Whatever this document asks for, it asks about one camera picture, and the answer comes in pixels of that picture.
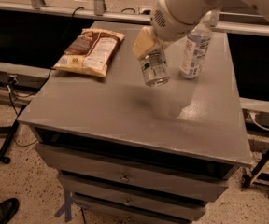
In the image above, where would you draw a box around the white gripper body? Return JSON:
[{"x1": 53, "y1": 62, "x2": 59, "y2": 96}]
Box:
[{"x1": 149, "y1": 0, "x2": 223, "y2": 49}]

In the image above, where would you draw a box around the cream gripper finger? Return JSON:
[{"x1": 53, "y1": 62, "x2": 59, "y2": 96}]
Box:
[{"x1": 133, "y1": 26, "x2": 159, "y2": 60}]

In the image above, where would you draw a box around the silver 7up soda can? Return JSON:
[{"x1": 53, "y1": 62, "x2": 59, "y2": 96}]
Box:
[{"x1": 139, "y1": 48, "x2": 171, "y2": 87}]

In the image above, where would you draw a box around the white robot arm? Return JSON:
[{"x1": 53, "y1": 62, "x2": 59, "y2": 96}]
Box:
[{"x1": 133, "y1": 0, "x2": 269, "y2": 59}]

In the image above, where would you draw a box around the white power strip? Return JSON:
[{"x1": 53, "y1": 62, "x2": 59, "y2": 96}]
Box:
[{"x1": 138, "y1": 7, "x2": 152, "y2": 15}]

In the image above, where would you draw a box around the clear plastic water bottle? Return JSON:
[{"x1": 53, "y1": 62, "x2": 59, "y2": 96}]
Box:
[{"x1": 180, "y1": 12, "x2": 212, "y2": 79}]

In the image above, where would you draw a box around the chip bag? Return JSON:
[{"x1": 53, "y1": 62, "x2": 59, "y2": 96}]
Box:
[{"x1": 53, "y1": 28, "x2": 125, "y2": 77}]

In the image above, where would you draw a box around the grey drawer cabinet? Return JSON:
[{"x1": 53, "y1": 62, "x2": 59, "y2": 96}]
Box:
[{"x1": 20, "y1": 23, "x2": 252, "y2": 224}]

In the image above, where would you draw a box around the yellow black stand base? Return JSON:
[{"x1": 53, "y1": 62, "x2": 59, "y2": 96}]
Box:
[{"x1": 241, "y1": 133, "x2": 269, "y2": 200}]

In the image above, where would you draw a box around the black stand leg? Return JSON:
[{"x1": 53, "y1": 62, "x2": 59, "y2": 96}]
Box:
[{"x1": 0, "y1": 105, "x2": 28, "y2": 165}]

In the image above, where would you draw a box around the blue tape cross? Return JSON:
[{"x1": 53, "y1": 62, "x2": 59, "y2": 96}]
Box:
[{"x1": 54, "y1": 189, "x2": 73, "y2": 223}]

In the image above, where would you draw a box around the black shoe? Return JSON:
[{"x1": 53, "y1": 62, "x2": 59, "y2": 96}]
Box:
[{"x1": 0, "y1": 198, "x2": 20, "y2": 224}]

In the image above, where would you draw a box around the black cable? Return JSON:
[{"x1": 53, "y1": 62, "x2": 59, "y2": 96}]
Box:
[{"x1": 3, "y1": 7, "x2": 85, "y2": 147}]

